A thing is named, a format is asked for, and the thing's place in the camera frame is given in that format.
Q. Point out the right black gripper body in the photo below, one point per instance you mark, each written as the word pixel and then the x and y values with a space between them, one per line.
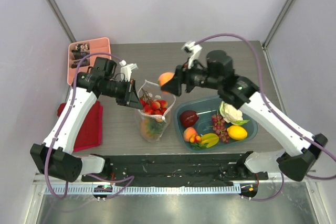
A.
pixel 180 78

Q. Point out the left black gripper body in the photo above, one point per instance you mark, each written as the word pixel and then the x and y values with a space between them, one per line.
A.
pixel 117 90

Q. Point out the orange toy peach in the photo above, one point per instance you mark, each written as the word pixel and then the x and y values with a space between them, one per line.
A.
pixel 189 133
pixel 164 78

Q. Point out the red cherry bunch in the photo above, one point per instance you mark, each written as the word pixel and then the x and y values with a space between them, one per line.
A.
pixel 154 106

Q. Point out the clear zip top bag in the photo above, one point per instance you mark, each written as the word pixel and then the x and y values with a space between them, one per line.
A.
pixel 155 90

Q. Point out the orange toy pineapple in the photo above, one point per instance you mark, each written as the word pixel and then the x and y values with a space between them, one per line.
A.
pixel 151 129

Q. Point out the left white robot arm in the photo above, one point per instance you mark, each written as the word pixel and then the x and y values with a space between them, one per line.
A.
pixel 54 156

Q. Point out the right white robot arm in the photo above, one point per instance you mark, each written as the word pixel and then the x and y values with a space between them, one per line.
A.
pixel 301 148

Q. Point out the teal plastic tray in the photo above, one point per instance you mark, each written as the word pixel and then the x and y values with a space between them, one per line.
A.
pixel 201 128

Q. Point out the dark red toy apple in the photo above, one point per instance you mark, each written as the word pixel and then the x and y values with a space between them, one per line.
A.
pixel 188 118

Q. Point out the white toy cauliflower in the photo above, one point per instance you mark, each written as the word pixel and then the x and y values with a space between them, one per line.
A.
pixel 231 115

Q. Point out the purple toy grapes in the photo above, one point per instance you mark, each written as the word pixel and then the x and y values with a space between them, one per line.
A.
pixel 219 128

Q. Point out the red folded cloth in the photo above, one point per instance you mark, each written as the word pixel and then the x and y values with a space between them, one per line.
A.
pixel 90 133

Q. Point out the small orange cherry cluster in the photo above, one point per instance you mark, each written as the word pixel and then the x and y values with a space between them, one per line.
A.
pixel 195 139

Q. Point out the pink compartment organizer box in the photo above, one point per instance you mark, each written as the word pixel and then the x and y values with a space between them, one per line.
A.
pixel 77 50

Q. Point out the yellow toy lemon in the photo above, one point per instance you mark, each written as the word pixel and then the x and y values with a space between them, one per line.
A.
pixel 237 133

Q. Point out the yellow green toy starfruit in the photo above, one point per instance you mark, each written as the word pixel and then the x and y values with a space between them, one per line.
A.
pixel 208 140

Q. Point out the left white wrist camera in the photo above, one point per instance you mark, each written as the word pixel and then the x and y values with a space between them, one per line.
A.
pixel 126 69

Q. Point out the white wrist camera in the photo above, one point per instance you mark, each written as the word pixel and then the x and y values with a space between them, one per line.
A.
pixel 193 51
pixel 126 69

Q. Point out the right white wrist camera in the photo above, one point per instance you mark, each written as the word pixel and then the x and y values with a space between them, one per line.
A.
pixel 193 51

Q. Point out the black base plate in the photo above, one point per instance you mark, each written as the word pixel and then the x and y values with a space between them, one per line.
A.
pixel 178 170

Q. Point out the slotted white cable duct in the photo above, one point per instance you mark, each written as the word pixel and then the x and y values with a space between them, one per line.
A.
pixel 101 190

